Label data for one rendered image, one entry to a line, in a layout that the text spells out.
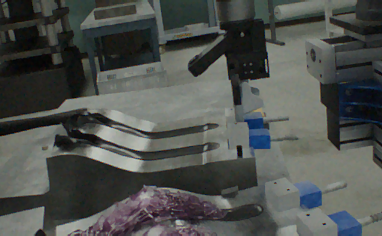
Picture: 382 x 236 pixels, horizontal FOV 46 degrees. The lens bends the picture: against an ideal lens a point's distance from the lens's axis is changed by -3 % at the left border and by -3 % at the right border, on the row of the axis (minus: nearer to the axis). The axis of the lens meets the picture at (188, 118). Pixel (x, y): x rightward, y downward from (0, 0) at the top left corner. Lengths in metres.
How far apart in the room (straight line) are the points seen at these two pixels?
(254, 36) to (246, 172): 0.27
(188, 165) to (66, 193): 0.24
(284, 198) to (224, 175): 0.16
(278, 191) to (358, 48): 0.55
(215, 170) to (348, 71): 0.48
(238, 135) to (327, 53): 0.38
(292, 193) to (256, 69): 0.31
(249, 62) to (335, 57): 0.29
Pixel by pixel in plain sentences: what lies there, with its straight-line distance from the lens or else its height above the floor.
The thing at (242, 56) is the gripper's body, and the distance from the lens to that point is 0.91.
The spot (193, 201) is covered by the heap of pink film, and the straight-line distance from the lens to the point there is 0.68.
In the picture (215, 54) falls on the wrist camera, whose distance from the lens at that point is 0.91.
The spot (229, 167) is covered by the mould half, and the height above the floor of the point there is 0.87.
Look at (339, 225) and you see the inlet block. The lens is 0.66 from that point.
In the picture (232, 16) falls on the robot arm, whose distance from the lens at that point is 0.89.
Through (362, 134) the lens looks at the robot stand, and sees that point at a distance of 1.23.
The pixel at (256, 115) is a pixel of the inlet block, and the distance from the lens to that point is 0.98.
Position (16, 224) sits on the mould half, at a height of 0.91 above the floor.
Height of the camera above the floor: 1.23
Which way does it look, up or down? 19 degrees down
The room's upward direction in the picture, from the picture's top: 8 degrees counter-clockwise
